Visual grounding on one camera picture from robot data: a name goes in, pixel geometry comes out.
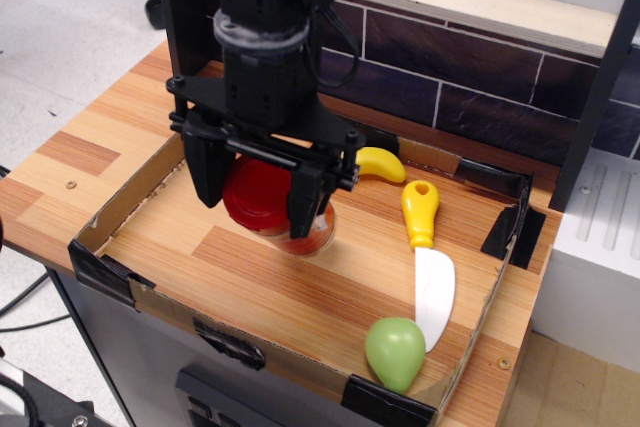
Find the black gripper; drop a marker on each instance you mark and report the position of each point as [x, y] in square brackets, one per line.
[266, 108]

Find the red-lidded basil spice bottle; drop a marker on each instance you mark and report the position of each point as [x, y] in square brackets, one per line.
[255, 196]

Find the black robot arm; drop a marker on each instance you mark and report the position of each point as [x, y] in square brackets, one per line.
[251, 27]

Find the cardboard fence with black tape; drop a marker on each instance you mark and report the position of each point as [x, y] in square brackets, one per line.
[166, 284]

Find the yellow toy banana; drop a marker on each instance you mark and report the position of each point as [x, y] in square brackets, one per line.
[375, 161]

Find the dark brick-pattern back panel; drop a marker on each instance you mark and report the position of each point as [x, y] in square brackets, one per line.
[500, 90]

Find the black caster wheel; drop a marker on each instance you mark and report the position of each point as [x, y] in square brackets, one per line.
[155, 14]

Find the green toy pear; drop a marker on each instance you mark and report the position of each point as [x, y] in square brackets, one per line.
[395, 349]

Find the yellow-handled white toy knife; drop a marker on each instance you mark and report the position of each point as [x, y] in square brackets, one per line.
[435, 276]

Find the black metal bracket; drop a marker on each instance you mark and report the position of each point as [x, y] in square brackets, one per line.
[22, 393]

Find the black vertical post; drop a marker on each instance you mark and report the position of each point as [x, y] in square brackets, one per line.
[596, 103]

